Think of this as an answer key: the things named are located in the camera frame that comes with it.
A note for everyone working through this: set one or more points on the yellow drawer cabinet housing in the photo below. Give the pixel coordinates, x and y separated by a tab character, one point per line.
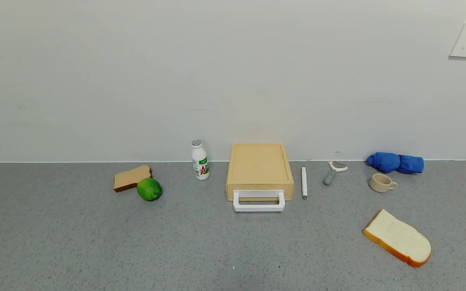
259	165

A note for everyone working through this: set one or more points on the white milk bottle green label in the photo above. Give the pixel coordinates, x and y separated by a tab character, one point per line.
200	161

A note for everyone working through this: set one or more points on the white marker pen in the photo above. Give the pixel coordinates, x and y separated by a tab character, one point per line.
304	182

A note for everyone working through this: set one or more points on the green lime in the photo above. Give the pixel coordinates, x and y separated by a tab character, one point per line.
149	189

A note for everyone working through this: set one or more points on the brown toast slice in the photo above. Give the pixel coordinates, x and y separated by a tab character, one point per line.
130	178

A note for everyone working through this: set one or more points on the beige cup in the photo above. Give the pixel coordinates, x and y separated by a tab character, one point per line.
380	182

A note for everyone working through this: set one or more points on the blue rolled cloth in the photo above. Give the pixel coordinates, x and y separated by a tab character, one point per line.
395	163

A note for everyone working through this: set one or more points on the white bread slice orange crust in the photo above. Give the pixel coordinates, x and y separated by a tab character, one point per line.
399	238

